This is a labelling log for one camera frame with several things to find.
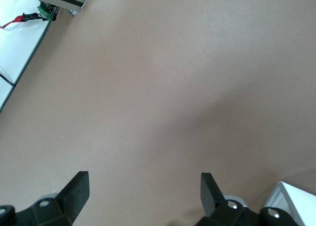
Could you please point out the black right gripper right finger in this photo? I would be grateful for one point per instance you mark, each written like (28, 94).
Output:
(212, 203)

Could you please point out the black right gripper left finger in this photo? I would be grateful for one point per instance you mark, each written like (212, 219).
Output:
(74, 199)

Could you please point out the white drawer cabinet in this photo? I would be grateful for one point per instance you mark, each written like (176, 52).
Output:
(303, 203)

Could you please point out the green circuit board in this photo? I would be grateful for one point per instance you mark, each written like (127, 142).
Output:
(45, 10)

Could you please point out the small metal corner bracket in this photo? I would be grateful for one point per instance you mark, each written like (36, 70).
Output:
(72, 11)

